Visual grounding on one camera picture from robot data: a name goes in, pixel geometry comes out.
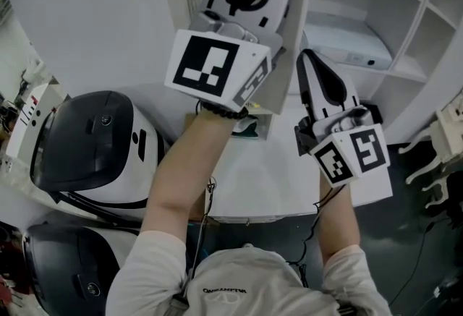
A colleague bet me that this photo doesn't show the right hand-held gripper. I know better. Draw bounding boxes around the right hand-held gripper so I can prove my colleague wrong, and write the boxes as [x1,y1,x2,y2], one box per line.
[294,48,391,188]

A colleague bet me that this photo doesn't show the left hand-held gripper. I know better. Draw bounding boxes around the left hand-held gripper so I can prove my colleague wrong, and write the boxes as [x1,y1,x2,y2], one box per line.
[164,0,299,114]

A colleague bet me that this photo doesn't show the person's left forearm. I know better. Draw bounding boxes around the person's left forearm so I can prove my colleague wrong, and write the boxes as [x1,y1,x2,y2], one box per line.
[139,106,250,247]

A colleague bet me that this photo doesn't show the person's right forearm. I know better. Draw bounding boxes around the person's right forearm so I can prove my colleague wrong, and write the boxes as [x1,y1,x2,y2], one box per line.
[318,171,362,265]

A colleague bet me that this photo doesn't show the white bar-shaped device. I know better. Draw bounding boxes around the white bar-shaped device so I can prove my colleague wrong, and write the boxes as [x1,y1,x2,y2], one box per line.
[302,16,394,72]

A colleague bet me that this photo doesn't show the green and white ornament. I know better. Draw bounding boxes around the green and white ornament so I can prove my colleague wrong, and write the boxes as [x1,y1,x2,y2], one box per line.
[231,114,260,139]

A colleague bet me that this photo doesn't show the white dressing table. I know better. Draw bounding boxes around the white dressing table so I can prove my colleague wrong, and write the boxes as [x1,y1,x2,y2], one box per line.
[397,92,463,210]

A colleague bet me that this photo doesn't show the person's white shirt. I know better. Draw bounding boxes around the person's white shirt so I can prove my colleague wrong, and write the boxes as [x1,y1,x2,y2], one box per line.
[104,230,394,316]

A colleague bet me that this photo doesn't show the white robot with black visor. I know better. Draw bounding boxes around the white robot with black visor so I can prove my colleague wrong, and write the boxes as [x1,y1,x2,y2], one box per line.
[29,90,171,222]
[21,223,143,316]

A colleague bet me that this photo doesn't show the white box with red mark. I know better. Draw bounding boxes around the white box with red mark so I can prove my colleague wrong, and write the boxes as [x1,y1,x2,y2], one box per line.
[5,81,62,163]

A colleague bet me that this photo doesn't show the black bead bracelet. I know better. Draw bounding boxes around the black bead bracelet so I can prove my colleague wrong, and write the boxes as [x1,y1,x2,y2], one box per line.
[197,100,250,123]

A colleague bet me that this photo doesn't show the thin black cable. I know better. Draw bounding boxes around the thin black cable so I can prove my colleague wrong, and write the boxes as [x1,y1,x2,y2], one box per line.
[287,182,348,289]
[182,176,218,308]
[394,220,437,308]

